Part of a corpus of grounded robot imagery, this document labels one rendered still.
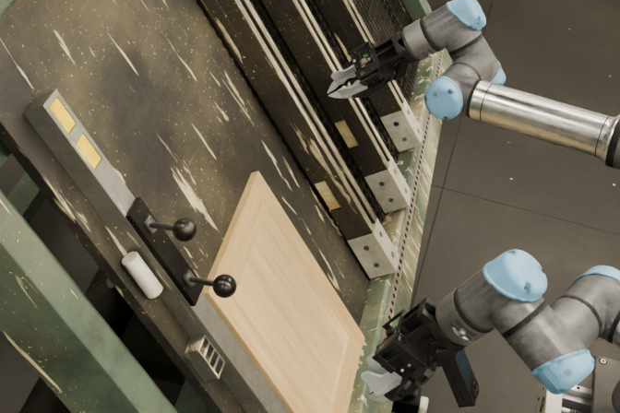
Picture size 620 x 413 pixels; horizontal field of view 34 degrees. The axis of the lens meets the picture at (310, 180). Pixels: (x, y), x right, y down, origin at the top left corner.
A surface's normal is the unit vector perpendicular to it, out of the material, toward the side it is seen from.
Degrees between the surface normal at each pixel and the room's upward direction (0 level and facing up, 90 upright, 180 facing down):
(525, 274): 28
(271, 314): 54
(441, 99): 90
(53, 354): 90
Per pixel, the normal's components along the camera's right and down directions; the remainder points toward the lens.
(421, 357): 0.57, -0.57
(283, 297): 0.86, -0.28
